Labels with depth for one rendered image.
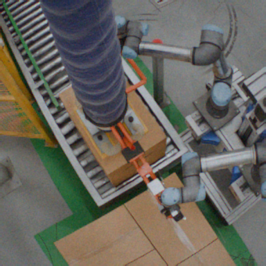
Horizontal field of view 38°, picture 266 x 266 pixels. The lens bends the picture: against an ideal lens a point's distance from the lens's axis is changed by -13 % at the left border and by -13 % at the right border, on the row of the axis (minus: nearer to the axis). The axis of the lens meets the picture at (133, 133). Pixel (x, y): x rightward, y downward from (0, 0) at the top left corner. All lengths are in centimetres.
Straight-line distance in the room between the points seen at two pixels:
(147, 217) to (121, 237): 23
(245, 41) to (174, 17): 74
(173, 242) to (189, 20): 217
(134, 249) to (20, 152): 143
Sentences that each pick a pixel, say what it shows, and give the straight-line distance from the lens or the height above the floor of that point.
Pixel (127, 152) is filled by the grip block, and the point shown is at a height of 126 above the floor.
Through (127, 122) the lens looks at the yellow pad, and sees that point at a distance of 238.
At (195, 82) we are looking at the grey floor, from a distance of 372.
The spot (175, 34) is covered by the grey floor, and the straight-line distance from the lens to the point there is 394.
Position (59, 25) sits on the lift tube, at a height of 235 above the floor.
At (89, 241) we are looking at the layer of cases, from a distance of 288.
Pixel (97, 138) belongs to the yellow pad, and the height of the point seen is 114.
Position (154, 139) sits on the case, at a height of 95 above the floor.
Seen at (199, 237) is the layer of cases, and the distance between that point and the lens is 286.
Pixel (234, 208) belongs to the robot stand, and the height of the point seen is 23.
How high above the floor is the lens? 339
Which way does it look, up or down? 73 degrees down
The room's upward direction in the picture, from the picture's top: 10 degrees counter-clockwise
